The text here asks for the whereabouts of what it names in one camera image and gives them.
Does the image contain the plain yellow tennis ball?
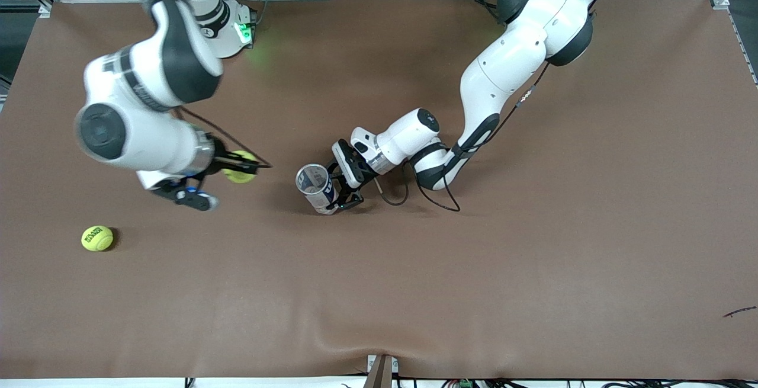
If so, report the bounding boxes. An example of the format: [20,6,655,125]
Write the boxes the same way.
[224,150,259,185]

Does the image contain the white blue tennis ball can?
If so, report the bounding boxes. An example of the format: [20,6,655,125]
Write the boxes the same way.
[296,163,343,216]

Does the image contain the yellow tennis ball black print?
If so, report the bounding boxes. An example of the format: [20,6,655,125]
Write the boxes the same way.
[81,225,114,252]

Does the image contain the brown table cover mat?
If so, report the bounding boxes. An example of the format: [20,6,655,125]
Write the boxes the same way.
[0,0,758,380]

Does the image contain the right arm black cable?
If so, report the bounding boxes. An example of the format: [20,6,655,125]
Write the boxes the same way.
[175,107,274,169]

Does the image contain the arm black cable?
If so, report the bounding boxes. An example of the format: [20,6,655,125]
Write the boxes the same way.
[379,62,551,212]
[175,107,274,169]

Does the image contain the table edge clamp bracket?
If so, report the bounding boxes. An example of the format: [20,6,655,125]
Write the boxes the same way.
[362,354,399,388]

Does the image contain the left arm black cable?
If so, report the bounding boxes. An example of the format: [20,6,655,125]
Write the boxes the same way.
[379,62,551,212]

